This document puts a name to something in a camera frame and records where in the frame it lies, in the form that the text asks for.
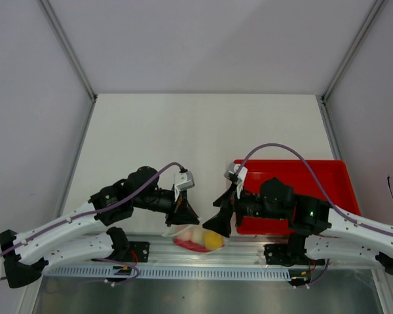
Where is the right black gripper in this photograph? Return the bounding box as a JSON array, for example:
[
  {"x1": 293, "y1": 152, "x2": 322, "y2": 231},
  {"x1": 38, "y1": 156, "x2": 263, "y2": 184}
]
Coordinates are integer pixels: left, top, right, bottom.
[{"x1": 202, "y1": 183, "x2": 287, "y2": 238}]

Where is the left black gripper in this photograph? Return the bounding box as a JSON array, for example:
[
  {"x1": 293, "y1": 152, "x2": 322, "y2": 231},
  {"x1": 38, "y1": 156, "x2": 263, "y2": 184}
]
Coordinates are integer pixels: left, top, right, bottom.
[{"x1": 133, "y1": 186, "x2": 200, "y2": 228}]

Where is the white egg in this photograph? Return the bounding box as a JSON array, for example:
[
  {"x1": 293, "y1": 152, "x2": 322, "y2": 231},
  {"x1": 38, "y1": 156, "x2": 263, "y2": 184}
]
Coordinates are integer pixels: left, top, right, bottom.
[
  {"x1": 190, "y1": 228, "x2": 205, "y2": 246},
  {"x1": 178, "y1": 230, "x2": 193, "y2": 241}
]

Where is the clear zip top bag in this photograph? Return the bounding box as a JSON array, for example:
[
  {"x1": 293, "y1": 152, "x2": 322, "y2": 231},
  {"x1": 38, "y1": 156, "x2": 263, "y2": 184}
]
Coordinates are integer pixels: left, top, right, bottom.
[{"x1": 162, "y1": 224, "x2": 229, "y2": 254}]

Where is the yellow toy pepper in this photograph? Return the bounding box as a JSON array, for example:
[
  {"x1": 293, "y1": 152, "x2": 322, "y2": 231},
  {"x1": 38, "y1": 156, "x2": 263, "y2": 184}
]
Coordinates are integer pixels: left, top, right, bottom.
[{"x1": 203, "y1": 231, "x2": 224, "y2": 251}]

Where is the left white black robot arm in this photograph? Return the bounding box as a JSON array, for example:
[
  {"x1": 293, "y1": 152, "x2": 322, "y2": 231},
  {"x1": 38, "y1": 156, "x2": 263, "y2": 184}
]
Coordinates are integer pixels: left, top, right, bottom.
[{"x1": 0, "y1": 166, "x2": 200, "y2": 288}]

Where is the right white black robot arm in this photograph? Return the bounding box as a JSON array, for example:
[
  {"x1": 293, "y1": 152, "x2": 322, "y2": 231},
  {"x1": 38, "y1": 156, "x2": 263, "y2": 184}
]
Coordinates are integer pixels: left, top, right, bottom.
[{"x1": 203, "y1": 177, "x2": 393, "y2": 275}]

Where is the red plastic tray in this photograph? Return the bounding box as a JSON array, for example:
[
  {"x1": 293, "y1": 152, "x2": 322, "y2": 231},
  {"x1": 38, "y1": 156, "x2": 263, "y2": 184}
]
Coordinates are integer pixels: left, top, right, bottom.
[{"x1": 233, "y1": 159, "x2": 363, "y2": 236}]

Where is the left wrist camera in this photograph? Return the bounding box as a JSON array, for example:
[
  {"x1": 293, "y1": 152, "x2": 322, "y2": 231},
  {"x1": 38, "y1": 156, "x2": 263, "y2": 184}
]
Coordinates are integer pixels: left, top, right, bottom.
[{"x1": 173, "y1": 170, "x2": 195, "y2": 201}]

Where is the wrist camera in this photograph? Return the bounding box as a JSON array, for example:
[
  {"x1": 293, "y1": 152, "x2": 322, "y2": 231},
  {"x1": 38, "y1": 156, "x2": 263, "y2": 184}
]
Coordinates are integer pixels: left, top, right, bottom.
[
  {"x1": 173, "y1": 170, "x2": 195, "y2": 201},
  {"x1": 224, "y1": 163, "x2": 248, "y2": 199}
]

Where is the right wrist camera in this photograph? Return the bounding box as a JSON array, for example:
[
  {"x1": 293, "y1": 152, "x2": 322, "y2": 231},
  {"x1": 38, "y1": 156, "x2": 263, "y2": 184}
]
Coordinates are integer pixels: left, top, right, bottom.
[{"x1": 224, "y1": 163, "x2": 248, "y2": 199}]

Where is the aluminium mounting rail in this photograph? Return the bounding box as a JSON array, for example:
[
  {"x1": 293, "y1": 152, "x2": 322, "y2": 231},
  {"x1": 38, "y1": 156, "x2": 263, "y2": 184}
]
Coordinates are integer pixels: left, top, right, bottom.
[{"x1": 52, "y1": 232, "x2": 351, "y2": 264}]

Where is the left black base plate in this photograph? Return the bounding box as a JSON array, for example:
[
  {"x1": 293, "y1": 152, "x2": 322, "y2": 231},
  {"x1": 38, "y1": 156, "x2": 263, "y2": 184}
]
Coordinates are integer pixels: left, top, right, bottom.
[{"x1": 106, "y1": 241, "x2": 150, "y2": 263}]

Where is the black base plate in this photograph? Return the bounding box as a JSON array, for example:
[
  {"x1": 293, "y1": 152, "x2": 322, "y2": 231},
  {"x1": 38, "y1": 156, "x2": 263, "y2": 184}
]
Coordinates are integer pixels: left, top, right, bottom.
[
  {"x1": 106, "y1": 241, "x2": 150, "y2": 263},
  {"x1": 264, "y1": 244, "x2": 326, "y2": 267}
]

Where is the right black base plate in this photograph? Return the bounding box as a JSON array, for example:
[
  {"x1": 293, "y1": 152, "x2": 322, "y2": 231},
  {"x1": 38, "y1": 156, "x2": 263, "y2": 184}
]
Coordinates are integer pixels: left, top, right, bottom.
[{"x1": 264, "y1": 244, "x2": 326, "y2": 267}]

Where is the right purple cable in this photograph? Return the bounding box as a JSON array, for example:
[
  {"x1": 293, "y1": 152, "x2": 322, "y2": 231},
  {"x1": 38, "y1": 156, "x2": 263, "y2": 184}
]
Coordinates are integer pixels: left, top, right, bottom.
[{"x1": 235, "y1": 143, "x2": 393, "y2": 288}]

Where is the purple cable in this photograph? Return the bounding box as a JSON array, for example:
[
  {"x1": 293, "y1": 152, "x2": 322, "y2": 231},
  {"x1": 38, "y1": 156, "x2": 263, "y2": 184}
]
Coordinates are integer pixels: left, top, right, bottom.
[
  {"x1": 235, "y1": 143, "x2": 393, "y2": 288},
  {"x1": 0, "y1": 162, "x2": 187, "y2": 287}
]

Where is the white slotted cable duct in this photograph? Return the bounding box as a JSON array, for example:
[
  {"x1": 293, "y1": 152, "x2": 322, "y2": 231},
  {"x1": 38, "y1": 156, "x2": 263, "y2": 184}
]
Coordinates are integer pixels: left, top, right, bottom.
[{"x1": 45, "y1": 264, "x2": 291, "y2": 281}]

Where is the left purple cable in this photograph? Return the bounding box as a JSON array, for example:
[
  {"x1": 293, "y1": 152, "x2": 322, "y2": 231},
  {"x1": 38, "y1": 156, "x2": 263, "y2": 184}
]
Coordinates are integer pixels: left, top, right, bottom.
[{"x1": 0, "y1": 162, "x2": 187, "y2": 287}]

